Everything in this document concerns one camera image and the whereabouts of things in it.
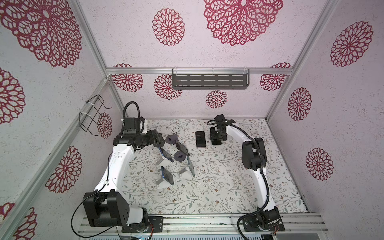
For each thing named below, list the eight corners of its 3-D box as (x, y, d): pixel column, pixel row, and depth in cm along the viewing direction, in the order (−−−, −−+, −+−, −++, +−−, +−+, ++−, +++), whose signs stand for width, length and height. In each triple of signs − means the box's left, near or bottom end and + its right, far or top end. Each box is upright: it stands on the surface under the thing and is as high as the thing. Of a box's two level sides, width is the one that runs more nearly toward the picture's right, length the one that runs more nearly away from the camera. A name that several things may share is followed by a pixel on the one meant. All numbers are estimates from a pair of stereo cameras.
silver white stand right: (182, 182, 90) (182, 179, 87) (178, 173, 93) (177, 170, 90) (192, 177, 92) (192, 174, 89) (187, 168, 95) (187, 166, 92)
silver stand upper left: (156, 165, 97) (155, 161, 93) (165, 158, 100) (164, 154, 97) (162, 171, 94) (160, 168, 91) (170, 163, 98) (170, 160, 94)
